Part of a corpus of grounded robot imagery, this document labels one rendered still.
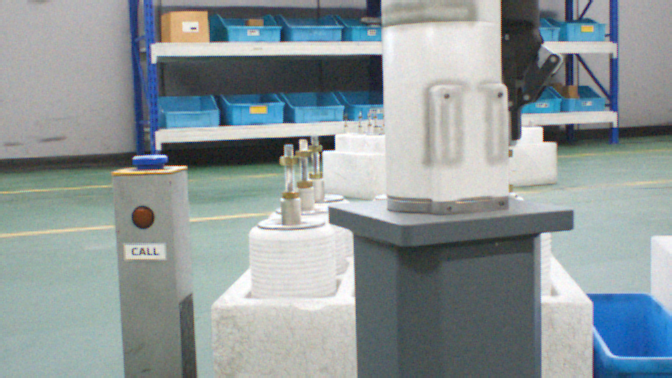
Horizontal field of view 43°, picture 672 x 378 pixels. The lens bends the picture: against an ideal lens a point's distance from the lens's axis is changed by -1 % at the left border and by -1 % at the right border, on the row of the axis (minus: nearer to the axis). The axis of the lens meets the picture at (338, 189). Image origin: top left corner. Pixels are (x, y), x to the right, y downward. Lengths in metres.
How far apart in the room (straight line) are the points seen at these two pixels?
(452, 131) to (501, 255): 0.10
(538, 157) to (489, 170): 3.18
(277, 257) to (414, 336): 0.31
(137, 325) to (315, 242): 0.24
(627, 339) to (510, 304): 0.58
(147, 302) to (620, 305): 0.62
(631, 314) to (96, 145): 5.21
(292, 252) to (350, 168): 2.57
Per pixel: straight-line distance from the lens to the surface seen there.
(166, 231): 0.99
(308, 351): 0.90
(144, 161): 1.01
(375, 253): 0.66
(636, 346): 1.23
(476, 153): 0.64
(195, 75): 6.26
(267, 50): 5.63
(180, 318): 1.02
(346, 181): 3.51
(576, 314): 0.90
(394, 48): 0.65
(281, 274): 0.92
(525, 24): 0.92
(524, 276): 0.66
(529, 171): 3.81
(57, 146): 6.11
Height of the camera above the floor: 0.38
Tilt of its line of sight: 6 degrees down
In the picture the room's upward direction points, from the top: 2 degrees counter-clockwise
